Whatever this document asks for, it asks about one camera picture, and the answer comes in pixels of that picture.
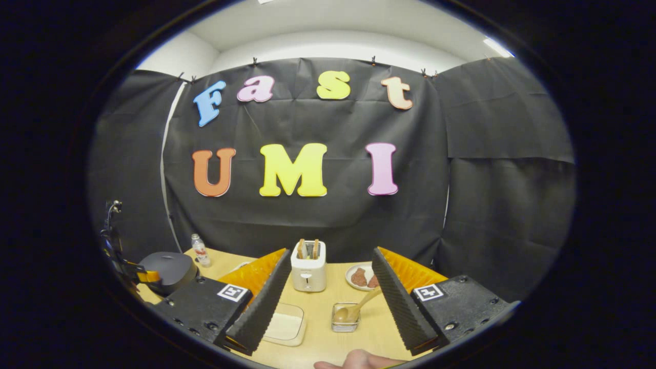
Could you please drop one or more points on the dark grey rice cooker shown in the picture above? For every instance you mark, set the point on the dark grey rice cooker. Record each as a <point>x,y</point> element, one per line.
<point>171,269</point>

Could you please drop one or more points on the small white plate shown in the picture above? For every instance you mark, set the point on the small white plate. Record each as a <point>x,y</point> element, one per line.
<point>351,271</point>

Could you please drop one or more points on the brown meat piece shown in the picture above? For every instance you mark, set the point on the brown meat piece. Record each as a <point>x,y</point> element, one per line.
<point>373,282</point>
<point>359,278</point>

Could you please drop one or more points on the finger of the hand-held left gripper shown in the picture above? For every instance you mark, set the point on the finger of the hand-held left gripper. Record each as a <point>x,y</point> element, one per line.
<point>148,277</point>

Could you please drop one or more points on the small water bottle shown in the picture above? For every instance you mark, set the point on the small water bottle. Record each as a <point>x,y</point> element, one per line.
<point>201,252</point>

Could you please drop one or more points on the white rice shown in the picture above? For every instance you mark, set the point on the white rice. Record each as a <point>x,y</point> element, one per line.
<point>286,325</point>

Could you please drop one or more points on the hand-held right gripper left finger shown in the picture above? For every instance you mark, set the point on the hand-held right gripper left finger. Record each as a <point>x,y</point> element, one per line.
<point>266,302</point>

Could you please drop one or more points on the toast slice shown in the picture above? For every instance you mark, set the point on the toast slice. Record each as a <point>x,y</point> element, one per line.
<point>302,248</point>
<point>315,248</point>

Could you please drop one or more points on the wooden spoon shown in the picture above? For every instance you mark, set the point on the wooden spoon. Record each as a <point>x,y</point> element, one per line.
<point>359,303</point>

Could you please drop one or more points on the clear plastic rice container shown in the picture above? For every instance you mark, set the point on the clear plastic rice container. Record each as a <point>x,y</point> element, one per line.
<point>289,333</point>

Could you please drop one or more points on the white toaster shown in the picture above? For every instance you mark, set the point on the white toaster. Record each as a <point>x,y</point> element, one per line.
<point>307,277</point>

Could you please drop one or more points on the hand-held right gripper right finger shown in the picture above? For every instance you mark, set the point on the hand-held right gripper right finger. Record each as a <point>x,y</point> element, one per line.
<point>400,302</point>

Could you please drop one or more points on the ceiling light panel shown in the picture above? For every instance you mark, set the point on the ceiling light panel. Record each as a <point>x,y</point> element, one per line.
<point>498,47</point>

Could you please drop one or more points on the black backdrop cloth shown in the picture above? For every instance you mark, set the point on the black backdrop cloth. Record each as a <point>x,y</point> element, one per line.
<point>333,220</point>

